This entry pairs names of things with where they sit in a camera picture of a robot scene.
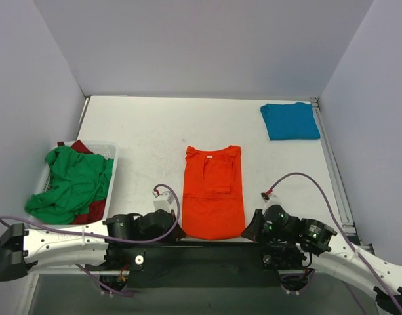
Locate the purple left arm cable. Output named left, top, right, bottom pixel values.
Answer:
left=0, top=183, right=181, bottom=298

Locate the dark red t-shirt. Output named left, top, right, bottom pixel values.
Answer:
left=52, top=141, right=111, bottom=224

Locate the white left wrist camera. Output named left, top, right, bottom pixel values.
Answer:
left=153, top=191, right=175, bottom=213

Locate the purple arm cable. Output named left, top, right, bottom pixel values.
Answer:
left=266, top=173, right=402, bottom=315
left=0, top=183, right=181, bottom=298

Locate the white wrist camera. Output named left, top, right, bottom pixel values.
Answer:
left=153, top=191, right=175, bottom=213
left=261, top=192, right=281, bottom=205

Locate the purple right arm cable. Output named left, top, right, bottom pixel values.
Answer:
left=266, top=173, right=402, bottom=315

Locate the folded blue t-shirt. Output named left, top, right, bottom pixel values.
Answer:
left=260, top=102, right=321, bottom=141

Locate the orange t-shirt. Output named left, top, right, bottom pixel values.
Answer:
left=182, top=145, right=246, bottom=241

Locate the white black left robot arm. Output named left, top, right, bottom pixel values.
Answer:
left=0, top=210, right=186, bottom=282

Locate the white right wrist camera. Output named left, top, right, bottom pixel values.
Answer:
left=261, top=192, right=281, bottom=205

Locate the green t-shirt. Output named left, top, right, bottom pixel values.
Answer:
left=24, top=146, right=115, bottom=226

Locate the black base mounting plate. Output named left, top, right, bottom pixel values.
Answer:
left=86, top=240, right=313, bottom=289

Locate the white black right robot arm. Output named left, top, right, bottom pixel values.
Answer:
left=241, top=205, right=402, bottom=314

